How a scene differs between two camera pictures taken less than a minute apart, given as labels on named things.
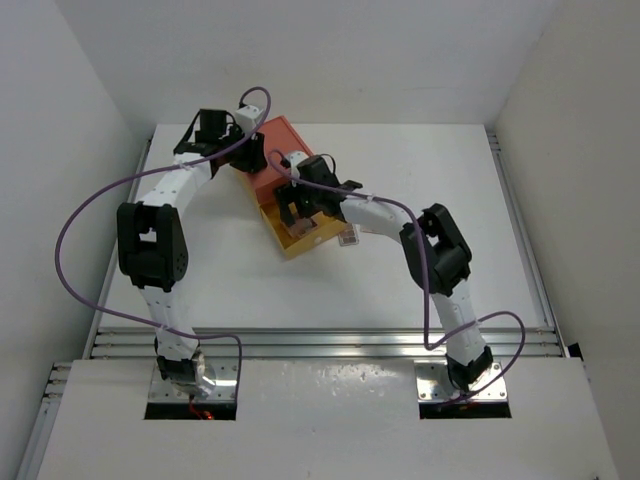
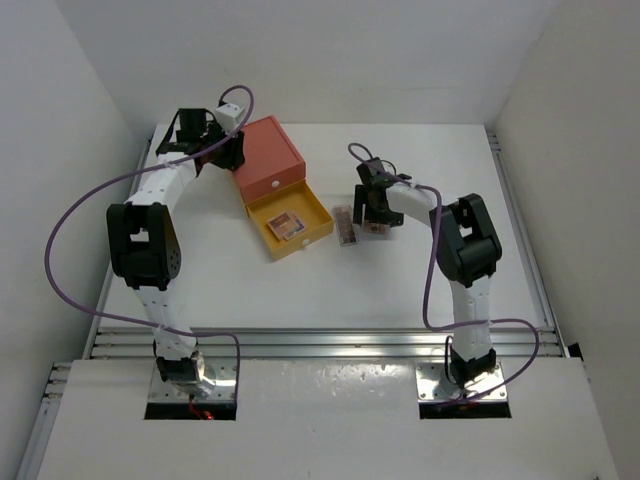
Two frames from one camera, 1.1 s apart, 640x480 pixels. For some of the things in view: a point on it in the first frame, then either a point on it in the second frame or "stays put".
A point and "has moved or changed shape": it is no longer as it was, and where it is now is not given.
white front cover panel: [325, 420] stays put
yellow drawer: [326, 230] has moved or changed shape
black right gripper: [287, 194] to [393, 218]
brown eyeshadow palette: [302, 226] to [277, 221]
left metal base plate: [225, 388] stays put
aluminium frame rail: [136, 343] stays put
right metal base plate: [434, 383] stays put
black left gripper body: [242, 157] to [221, 148]
